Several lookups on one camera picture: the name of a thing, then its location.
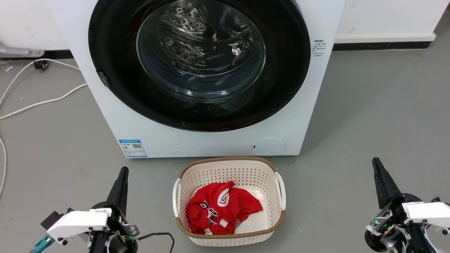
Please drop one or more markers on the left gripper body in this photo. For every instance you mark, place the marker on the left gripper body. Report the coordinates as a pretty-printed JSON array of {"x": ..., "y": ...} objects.
[{"x": 117, "y": 232}]

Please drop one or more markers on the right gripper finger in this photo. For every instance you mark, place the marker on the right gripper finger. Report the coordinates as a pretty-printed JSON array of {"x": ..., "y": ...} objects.
[
  {"x": 379, "y": 186},
  {"x": 391, "y": 189}
]

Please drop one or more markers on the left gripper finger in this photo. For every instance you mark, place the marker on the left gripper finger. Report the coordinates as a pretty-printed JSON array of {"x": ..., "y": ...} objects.
[
  {"x": 116, "y": 193},
  {"x": 124, "y": 189}
]

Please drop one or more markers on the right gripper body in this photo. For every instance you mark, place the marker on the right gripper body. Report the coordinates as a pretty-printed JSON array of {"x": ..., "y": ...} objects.
[{"x": 397, "y": 232}]

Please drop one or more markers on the round black glass washer door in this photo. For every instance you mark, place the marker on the round black glass washer door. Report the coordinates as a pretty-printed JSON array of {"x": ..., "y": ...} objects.
[{"x": 281, "y": 88}]

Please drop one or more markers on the white front-load washing machine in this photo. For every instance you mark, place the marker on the white front-load washing machine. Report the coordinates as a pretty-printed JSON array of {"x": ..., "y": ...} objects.
[{"x": 211, "y": 144}]

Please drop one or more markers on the blue energy label sticker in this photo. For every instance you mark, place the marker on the blue energy label sticker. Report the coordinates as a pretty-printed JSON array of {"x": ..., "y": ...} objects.
[{"x": 132, "y": 148}]

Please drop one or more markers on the red white printed garment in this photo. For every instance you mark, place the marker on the red white printed garment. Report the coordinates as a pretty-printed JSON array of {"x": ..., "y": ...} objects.
[{"x": 225, "y": 207}]

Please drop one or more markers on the cream plastic laundry basket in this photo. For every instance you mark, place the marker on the cream plastic laundry basket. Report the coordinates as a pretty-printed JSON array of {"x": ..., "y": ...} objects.
[{"x": 228, "y": 168}]

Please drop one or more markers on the round white filter cover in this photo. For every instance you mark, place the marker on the round white filter cover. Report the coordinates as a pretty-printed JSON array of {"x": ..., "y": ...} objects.
[{"x": 269, "y": 146}]

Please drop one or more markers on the small black caster wheel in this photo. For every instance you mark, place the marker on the small black caster wheel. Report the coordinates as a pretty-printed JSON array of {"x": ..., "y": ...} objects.
[{"x": 40, "y": 64}]

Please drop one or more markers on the black text label sticker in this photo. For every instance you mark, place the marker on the black text label sticker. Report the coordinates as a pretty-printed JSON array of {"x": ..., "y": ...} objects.
[{"x": 318, "y": 48}]

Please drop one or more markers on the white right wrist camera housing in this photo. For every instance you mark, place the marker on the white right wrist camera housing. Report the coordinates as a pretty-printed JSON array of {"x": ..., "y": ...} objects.
[{"x": 427, "y": 212}]

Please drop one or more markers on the grey metal floor bracket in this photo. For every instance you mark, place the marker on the grey metal floor bracket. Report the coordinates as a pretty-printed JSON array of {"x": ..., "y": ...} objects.
[{"x": 15, "y": 51}]

